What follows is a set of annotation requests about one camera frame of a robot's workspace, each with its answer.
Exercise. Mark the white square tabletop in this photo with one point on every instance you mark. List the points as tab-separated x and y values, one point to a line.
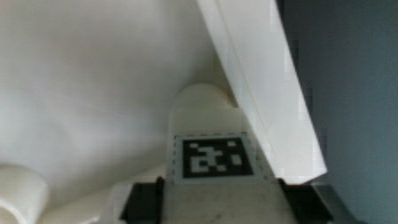
100	57

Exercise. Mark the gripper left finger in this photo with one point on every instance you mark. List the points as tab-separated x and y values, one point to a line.
137	203

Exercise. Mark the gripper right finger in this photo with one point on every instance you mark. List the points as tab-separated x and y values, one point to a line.
316	205

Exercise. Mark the white leg with tag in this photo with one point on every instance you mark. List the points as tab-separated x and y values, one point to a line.
221	187

